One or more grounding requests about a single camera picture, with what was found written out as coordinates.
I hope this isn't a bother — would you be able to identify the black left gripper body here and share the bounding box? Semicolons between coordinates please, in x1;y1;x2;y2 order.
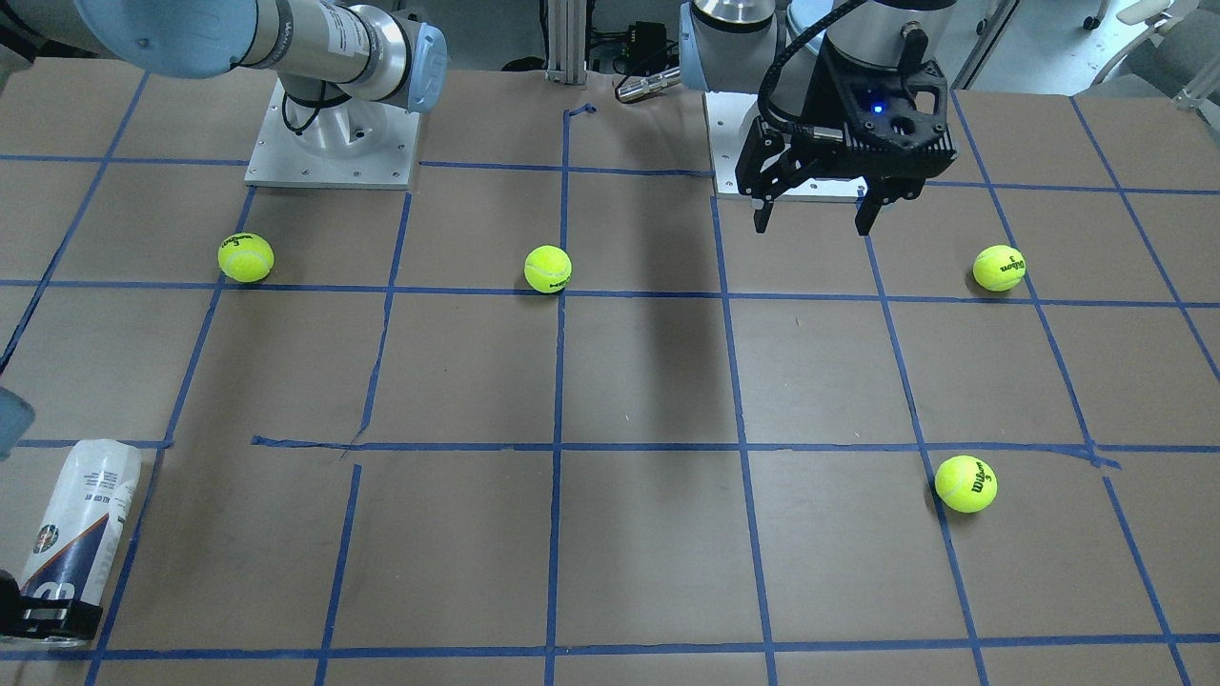
734;114;958;203

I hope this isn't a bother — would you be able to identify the clear tennis ball can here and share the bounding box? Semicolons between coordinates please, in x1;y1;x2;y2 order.
16;439;142;608

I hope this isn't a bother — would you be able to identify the tennis ball near base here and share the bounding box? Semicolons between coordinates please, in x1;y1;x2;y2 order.
971;247;1026;293

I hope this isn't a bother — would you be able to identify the tennis ball middle of row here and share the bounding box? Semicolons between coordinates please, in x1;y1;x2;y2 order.
523;247;573;294

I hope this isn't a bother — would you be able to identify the tennis ball near table centre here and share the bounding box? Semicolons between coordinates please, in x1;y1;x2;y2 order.
933;454;998;514

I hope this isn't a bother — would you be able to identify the tennis ball far end row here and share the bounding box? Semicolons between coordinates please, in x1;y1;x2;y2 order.
217;232;275;283

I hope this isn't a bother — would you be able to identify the silver flashlight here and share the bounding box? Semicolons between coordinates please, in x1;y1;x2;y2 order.
614;67;682;104

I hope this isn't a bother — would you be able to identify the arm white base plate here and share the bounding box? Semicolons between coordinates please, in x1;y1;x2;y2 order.
703;92;867;203
244;83;422;190

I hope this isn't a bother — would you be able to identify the aluminium frame post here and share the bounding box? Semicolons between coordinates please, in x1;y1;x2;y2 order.
543;0;590;87

